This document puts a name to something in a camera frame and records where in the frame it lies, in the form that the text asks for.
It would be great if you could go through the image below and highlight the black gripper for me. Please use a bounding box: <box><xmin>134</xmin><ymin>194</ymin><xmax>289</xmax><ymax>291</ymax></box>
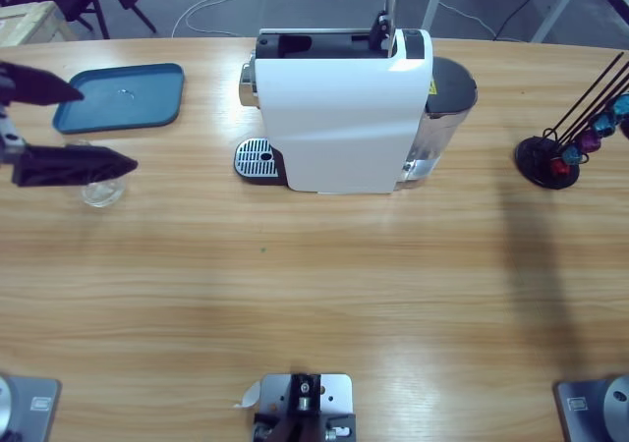
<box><xmin>0</xmin><ymin>60</ymin><xmax>140</xmax><ymax>189</ymax></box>

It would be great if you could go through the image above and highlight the clear drinking glass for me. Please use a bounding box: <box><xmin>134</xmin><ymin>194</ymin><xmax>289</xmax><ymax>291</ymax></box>
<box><xmin>63</xmin><ymin>139</ymin><xmax>127</xmax><ymax>209</ymax></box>

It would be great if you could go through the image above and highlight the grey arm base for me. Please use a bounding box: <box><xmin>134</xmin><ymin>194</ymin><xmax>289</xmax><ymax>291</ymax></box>
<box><xmin>0</xmin><ymin>372</ymin><xmax>63</xmax><ymax>442</ymax></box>
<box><xmin>553</xmin><ymin>373</ymin><xmax>629</xmax><ymax>442</ymax></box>

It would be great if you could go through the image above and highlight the purple coffee capsule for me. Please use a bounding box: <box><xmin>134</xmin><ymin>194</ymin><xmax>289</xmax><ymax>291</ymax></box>
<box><xmin>575</xmin><ymin>130</ymin><xmax>601</xmax><ymax>153</ymax></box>

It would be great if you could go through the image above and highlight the white capsule coffee machine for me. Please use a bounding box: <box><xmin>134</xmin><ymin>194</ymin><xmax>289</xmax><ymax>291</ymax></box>
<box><xmin>239</xmin><ymin>28</ymin><xmax>434</xmax><ymax>195</ymax></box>

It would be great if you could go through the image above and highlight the blue rectangular plastic tray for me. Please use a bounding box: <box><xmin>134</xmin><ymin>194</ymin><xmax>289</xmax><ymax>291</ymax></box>
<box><xmin>52</xmin><ymin>62</ymin><xmax>186</xmax><ymax>137</ymax></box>

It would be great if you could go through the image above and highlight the black capsule holder with rods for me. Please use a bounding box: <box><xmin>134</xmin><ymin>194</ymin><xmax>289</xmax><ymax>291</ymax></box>
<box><xmin>514</xmin><ymin>52</ymin><xmax>629</xmax><ymax>191</ymax></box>

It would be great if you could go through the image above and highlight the light wooden crate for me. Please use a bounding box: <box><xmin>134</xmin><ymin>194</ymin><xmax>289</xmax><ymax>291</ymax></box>
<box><xmin>0</xmin><ymin>0</ymin><xmax>76</xmax><ymax>48</ymax></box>

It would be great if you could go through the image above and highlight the clear water tank black lid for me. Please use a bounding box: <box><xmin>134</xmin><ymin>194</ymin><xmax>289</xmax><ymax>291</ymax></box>
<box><xmin>398</xmin><ymin>56</ymin><xmax>479</xmax><ymax>191</ymax></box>

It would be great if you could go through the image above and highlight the black drip tray silver grille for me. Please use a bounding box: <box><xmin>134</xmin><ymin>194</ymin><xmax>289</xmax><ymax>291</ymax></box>
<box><xmin>232</xmin><ymin>137</ymin><xmax>289</xmax><ymax>188</ymax></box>

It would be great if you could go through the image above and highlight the white paper tag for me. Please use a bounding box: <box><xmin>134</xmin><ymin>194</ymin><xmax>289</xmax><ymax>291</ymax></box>
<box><xmin>232</xmin><ymin>380</ymin><xmax>262</xmax><ymax>410</ymax></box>

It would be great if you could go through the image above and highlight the white metal post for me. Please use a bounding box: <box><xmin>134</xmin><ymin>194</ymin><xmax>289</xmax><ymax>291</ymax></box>
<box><xmin>421</xmin><ymin>0</ymin><xmax>451</xmax><ymax>34</ymax></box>
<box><xmin>532</xmin><ymin>0</ymin><xmax>592</xmax><ymax>44</ymax></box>

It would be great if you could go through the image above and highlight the black floor cable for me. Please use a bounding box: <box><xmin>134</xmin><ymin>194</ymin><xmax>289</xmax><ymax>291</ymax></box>
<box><xmin>492</xmin><ymin>0</ymin><xmax>559</xmax><ymax>41</ymax></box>

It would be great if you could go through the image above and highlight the silver mount plate dark post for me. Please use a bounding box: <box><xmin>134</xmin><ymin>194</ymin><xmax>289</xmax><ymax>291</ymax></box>
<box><xmin>251</xmin><ymin>372</ymin><xmax>358</xmax><ymax>442</ymax></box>

